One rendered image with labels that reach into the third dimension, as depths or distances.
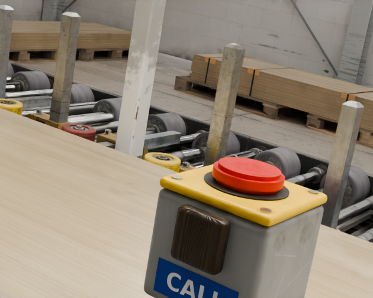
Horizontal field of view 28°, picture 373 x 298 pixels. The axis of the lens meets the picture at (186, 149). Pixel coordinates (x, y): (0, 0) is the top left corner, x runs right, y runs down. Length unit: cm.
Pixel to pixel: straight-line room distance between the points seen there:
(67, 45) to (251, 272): 162
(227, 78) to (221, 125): 11
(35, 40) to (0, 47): 579
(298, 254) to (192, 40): 866
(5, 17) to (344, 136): 104
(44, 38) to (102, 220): 684
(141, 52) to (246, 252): 129
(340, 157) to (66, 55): 79
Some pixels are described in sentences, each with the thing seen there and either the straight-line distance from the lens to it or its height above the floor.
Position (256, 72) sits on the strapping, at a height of 38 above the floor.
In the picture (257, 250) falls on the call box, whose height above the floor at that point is 120.
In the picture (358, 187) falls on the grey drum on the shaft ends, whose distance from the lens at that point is 202.
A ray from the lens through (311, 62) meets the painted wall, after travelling 827.
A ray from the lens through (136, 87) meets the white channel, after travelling 166.
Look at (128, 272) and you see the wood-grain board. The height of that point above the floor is 90.
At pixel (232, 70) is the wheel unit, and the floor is 111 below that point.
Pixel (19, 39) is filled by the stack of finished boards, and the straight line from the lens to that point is 778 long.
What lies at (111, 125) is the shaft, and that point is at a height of 81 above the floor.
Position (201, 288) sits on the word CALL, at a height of 117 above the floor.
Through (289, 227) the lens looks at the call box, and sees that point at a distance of 39.
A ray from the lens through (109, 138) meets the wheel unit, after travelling 188.
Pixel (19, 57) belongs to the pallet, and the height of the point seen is 6.
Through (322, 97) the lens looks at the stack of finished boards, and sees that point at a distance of 680.
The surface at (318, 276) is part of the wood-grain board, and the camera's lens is 117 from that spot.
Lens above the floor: 134
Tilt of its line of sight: 14 degrees down
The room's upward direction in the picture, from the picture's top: 10 degrees clockwise
